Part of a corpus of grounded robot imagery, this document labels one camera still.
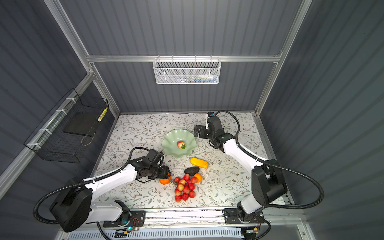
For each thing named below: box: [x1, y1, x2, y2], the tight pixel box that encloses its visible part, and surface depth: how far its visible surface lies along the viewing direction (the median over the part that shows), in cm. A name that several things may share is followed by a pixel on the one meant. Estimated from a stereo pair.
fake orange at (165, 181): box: [159, 176, 172, 185], surface depth 82 cm
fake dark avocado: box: [184, 166, 200, 177], surface depth 88 cm
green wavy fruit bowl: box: [162, 129, 197, 158], surface depth 103 cm
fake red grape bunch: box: [174, 174, 198, 203], surface depth 80 cm
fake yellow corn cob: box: [190, 157, 209, 169], surface depth 91 cm
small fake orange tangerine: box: [193, 173, 203, 183], surface depth 85 cm
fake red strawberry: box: [177, 140, 186, 149], surface depth 98 cm
